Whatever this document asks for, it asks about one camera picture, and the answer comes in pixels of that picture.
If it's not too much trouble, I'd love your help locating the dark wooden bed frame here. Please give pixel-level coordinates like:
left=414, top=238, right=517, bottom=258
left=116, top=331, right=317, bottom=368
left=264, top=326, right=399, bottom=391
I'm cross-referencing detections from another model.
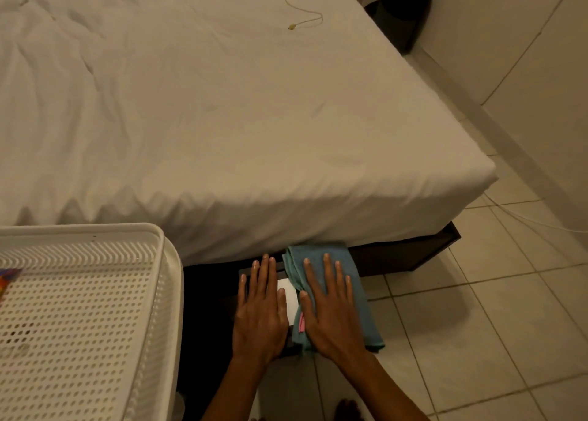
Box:
left=181, top=222, right=461, bottom=357

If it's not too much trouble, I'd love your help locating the colourful packet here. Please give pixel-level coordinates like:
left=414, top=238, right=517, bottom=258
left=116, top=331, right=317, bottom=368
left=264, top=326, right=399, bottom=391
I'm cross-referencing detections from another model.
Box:
left=0, top=269, right=23, bottom=300

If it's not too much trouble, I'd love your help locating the white floor cable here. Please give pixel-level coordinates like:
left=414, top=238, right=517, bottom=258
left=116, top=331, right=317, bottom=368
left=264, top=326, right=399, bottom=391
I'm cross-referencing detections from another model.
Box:
left=482, top=191, right=588, bottom=234

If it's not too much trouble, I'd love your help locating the person's left hand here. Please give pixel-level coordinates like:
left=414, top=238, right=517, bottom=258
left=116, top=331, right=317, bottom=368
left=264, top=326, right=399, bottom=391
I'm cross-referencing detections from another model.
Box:
left=232, top=254, right=290, bottom=367

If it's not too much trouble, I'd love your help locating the white perforated plastic basket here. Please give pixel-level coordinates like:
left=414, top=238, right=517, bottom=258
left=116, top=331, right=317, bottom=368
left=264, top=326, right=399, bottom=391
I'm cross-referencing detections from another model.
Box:
left=0, top=223, right=185, bottom=421

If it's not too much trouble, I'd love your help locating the blue cleaning cloth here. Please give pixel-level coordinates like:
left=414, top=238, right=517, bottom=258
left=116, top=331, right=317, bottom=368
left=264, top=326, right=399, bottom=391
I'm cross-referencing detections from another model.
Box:
left=281, top=244, right=386, bottom=354

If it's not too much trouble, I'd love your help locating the black waste bin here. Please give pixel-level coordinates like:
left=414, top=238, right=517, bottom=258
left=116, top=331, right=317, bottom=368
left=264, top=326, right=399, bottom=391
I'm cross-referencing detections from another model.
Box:
left=373, top=0, right=433, bottom=55

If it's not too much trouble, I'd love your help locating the person's left forearm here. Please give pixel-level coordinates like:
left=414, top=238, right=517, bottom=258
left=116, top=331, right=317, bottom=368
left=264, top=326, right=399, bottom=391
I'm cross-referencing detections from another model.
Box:
left=201, top=355, right=273, bottom=421

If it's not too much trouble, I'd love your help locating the person's right forearm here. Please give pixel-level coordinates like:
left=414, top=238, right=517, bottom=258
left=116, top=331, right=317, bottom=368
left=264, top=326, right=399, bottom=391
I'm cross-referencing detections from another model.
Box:
left=339, top=349, right=431, bottom=421

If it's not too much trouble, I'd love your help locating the bed with white sheet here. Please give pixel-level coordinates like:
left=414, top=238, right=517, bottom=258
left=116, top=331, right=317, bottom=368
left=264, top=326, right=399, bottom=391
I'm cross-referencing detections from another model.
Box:
left=0, top=0, right=499, bottom=267

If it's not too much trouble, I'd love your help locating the person's right hand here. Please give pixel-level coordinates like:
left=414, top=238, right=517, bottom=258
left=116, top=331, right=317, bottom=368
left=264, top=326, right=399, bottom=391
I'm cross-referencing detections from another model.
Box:
left=299, top=253, right=368, bottom=367

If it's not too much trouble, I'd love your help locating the yellowish charger cable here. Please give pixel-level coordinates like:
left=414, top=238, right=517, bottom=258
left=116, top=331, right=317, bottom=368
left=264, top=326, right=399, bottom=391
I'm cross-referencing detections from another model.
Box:
left=283, top=0, right=324, bottom=31

